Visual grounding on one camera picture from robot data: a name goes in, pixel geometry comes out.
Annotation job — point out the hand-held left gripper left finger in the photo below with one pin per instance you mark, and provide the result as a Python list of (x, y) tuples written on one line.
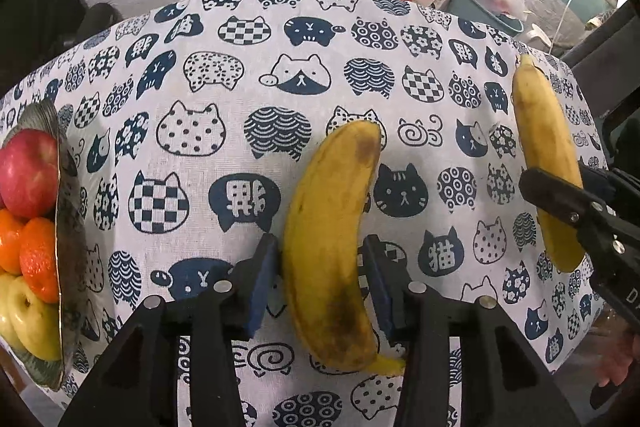
[(262, 287)]

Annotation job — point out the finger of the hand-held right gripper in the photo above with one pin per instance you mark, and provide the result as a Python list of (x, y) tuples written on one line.
[(555, 192), (595, 179)]

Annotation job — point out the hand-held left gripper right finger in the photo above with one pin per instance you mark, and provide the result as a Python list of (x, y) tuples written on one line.
[(382, 287)]

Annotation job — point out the brown-spotted yellow banana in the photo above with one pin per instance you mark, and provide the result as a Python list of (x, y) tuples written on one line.
[(325, 232)]

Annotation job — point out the glass fruit bowl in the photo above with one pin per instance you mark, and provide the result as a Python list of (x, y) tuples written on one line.
[(70, 232)]

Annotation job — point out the small tangerine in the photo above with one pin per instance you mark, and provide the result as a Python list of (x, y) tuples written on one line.
[(40, 257), (9, 242)]

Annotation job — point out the yellow-green apple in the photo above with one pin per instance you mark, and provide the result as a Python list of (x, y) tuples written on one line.
[(30, 322)]

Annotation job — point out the large red apple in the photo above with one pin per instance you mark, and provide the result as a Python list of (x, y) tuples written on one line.
[(27, 172)]

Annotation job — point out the person's right hand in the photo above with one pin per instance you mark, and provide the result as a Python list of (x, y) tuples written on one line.
[(620, 359)]

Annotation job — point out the dark grey chair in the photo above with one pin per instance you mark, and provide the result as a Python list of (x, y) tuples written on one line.
[(610, 52)]

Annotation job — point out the grey bin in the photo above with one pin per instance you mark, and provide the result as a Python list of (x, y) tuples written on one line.
[(475, 7)]

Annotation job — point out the cat-print tablecloth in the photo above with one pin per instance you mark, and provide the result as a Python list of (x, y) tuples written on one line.
[(200, 32)]

